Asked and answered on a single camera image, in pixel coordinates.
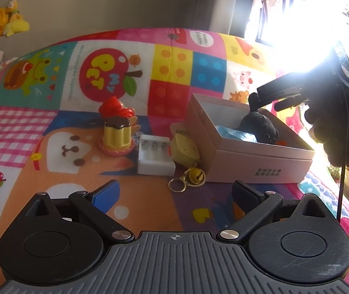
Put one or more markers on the black plush toy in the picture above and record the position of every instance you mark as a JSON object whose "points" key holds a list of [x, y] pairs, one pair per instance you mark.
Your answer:
{"points": [[260, 125]]}

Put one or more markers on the white battery charger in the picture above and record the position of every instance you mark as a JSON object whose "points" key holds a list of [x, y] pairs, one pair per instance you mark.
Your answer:
{"points": [[154, 162]]}

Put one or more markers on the yellow green plush toy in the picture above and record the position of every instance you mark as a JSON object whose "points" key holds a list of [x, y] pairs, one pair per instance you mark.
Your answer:
{"points": [[17, 24]]}

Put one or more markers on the red and orange toy figure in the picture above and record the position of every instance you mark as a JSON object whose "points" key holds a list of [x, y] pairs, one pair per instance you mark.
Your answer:
{"points": [[113, 107]]}

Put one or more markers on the pink cardboard box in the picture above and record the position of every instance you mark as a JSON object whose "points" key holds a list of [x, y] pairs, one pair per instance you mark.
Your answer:
{"points": [[238, 165]]}

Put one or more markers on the person's right hand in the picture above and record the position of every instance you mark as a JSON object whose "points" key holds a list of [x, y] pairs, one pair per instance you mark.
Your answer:
{"points": [[333, 128]]}

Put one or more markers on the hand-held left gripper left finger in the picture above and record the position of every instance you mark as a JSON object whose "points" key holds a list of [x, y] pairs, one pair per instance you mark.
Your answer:
{"points": [[104, 194]]}

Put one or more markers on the yellow pudding toy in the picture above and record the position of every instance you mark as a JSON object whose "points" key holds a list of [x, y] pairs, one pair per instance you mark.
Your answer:
{"points": [[116, 134]]}

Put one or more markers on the keyring with golden bell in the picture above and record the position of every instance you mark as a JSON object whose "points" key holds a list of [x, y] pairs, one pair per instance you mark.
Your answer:
{"points": [[194, 176]]}

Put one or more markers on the blue tissue pack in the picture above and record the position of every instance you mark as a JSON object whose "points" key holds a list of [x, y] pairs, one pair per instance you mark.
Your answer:
{"points": [[235, 134]]}

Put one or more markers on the colourful cartoon play mat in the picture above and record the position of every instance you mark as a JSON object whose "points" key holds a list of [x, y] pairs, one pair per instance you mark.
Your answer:
{"points": [[70, 159]]}

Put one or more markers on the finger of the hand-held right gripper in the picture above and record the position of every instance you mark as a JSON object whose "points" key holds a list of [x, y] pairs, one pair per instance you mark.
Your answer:
{"points": [[290, 103], [281, 87]]}

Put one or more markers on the yellow cat-shaped toy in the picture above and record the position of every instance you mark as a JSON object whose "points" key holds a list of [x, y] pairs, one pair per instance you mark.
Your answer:
{"points": [[185, 151]]}

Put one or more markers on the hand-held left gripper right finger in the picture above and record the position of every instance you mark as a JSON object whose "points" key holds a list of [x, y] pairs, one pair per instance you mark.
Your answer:
{"points": [[248, 194]]}

